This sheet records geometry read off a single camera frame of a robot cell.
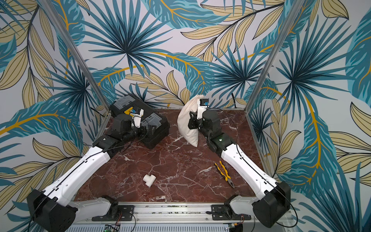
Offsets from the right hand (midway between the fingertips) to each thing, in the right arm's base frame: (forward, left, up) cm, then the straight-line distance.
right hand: (179, 117), depth 70 cm
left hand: (+1, +17, -8) cm, 19 cm away
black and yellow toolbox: (+9, +14, -16) cm, 23 cm away
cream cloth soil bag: (+4, -5, 0) cm, 7 cm away
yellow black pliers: (-18, -27, -33) cm, 46 cm away
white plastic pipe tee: (-19, +18, -32) cm, 41 cm away
